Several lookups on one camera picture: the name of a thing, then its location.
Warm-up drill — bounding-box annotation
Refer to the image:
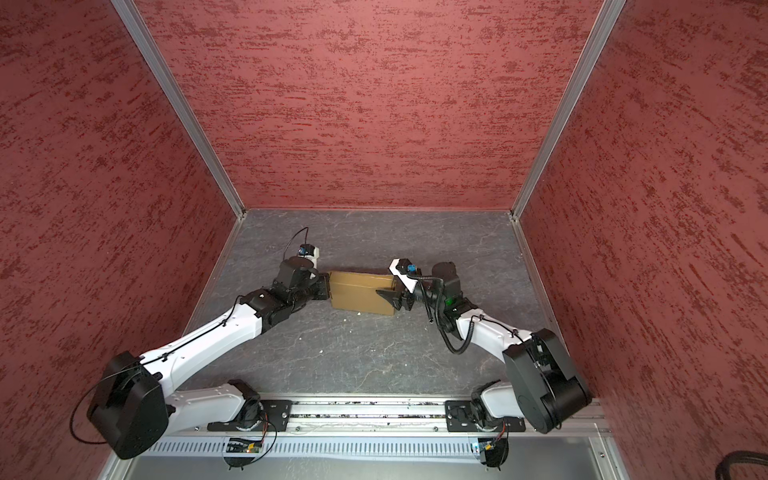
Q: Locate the brown cardboard box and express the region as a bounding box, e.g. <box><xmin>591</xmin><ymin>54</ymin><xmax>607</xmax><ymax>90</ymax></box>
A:
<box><xmin>329</xmin><ymin>271</ymin><xmax>395</xmax><ymax>316</ymax></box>

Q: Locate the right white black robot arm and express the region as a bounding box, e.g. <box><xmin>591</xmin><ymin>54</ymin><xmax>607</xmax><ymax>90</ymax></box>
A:
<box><xmin>377</xmin><ymin>258</ymin><xmax>593</xmax><ymax>434</ymax></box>

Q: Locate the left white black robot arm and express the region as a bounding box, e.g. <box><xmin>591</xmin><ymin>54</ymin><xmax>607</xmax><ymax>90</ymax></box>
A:
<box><xmin>84</xmin><ymin>244</ymin><xmax>330</xmax><ymax>460</ymax></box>

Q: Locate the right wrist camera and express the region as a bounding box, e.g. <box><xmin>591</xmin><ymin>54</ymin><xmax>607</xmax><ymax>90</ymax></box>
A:
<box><xmin>389</xmin><ymin>258</ymin><xmax>421</xmax><ymax>294</ymax></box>

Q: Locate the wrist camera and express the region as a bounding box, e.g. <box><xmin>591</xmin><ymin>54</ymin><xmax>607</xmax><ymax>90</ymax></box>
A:
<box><xmin>297</xmin><ymin>243</ymin><xmax>320</xmax><ymax>267</ymax></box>
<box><xmin>389</xmin><ymin>258</ymin><xmax>421</xmax><ymax>294</ymax></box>

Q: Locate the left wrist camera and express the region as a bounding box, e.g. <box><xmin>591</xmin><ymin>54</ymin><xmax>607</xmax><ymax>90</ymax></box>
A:
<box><xmin>297</xmin><ymin>243</ymin><xmax>320</xmax><ymax>267</ymax></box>

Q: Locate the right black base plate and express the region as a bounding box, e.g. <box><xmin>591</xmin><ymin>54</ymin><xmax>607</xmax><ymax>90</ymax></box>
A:
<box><xmin>444</xmin><ymin>400</ymin><xmax>526</xmax><ymax>434</ymax></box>

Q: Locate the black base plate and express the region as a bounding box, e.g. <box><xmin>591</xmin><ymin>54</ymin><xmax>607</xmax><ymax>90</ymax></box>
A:
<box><xmin>444</xmin><ymin>400</ymin><xmax>526</xmax><ymax>434</ymax></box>
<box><xmin>207</xmin><ymin>399</ymin><xmax>293</xmax><ymax>434</ymax></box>

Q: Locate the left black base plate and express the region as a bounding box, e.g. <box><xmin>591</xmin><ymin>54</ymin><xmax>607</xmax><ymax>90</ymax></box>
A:
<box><xmin>207</xmin><ymin>399</ymin><xmax>293</xmax><ymax>434</ymax></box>

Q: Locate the aluminium front rail frame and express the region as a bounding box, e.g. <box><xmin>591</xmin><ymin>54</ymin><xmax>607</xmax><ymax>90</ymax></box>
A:
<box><xmin>99</xmin><ymin>395</ymin><xmax>629</xmax><ymax>479</ymax></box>

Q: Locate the left controller board with wires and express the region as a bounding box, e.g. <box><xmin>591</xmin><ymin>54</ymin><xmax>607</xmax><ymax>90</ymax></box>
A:
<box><xmin>223</xmin><ymin>420</ymin><xmax>279</xmax><ymax>470</ymax></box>

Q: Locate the controller board with wires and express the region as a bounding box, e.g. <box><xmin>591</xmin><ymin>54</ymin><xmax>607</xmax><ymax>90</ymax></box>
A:
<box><xmin>477</xmin><ymin>425</ymin><xmax>509</xmax><ymax>470</ymax></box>
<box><xmin>223</xmin><ymin>420</ymin><xmax>279</xmax><ymax>470</ymax></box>

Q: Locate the right controller board with wires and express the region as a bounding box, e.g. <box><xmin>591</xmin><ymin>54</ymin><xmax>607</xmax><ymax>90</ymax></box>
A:
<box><xmin>477</xmin><ymin>425</ymin><xmax>509</xmax><ymax>470</ymax></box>

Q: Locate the white slotted cable duct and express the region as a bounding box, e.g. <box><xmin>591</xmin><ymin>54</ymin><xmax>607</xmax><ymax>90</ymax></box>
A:
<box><xmin>143</xmin><ymin>436</ymin><xmax>478</xmax><ymax>462</ymax></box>

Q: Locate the left aluminium corner post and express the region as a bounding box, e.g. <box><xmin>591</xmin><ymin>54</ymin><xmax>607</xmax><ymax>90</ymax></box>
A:
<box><xmin>111</xmin><ymin>0</ymin><xmax>247</xmax><ymax>221</ymax></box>

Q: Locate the aluminium corner post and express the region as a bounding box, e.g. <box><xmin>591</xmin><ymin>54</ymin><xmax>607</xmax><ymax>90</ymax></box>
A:
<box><xmin>511</xmin><ymin>0</ymin><xmax>626</xmax><ymax>222</ymax></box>
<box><xmin>111</xmin><ymin>0</ymin><xmax>247</xmax><ymax>221</ymax></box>

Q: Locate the right aluminium corner post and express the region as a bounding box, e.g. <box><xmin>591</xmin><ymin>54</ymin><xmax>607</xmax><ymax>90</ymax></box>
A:
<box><xmin>511</xmin><ymin>0</ymin><xmax>626</xmax><ymax>222</ymax></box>

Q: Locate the black cable bundle corner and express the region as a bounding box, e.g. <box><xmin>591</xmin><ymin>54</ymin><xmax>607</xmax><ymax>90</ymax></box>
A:
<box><xmin>714</xmin><ymin>450</ymin><xmax>768</xmax><ymax>480</ymax></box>

